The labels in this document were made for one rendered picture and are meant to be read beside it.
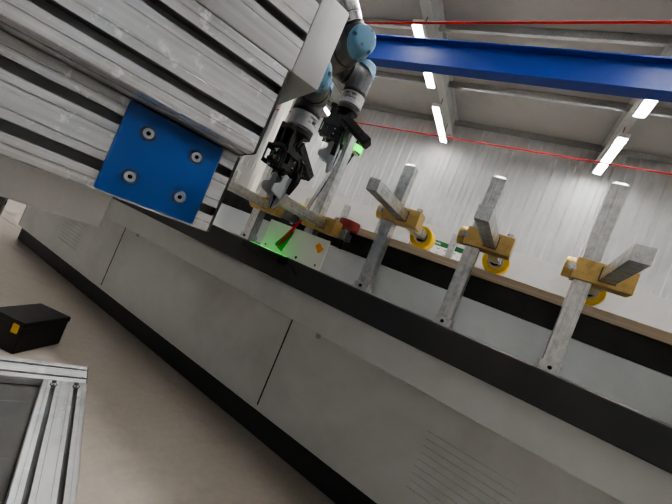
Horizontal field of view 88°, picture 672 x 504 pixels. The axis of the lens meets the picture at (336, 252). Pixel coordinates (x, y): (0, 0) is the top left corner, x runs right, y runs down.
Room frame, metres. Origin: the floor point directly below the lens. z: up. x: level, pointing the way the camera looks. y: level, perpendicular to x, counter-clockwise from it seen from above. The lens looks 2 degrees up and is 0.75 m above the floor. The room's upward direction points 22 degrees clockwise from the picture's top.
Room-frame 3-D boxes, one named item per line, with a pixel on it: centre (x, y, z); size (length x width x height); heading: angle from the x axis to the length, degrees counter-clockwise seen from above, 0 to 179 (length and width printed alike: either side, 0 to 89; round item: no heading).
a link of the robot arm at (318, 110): (0.90, 0.21, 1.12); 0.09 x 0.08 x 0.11; 6
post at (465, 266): (0.93, -0.33, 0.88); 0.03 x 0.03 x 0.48; 60
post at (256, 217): (1.30, 0.32, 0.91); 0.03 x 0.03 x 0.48; 60
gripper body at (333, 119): (1.09, 0.14, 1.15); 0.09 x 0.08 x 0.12; 81
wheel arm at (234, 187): (1.24, 0.31, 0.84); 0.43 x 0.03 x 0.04; 150
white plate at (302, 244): (1.17, 0.14, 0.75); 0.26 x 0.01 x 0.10; 60
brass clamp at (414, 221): (1.04, -0.13, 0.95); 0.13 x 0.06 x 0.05; 60
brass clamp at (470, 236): (0.92, -0.35, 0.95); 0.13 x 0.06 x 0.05; 60
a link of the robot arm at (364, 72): (1.09, 0.14, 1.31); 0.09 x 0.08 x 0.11; 118
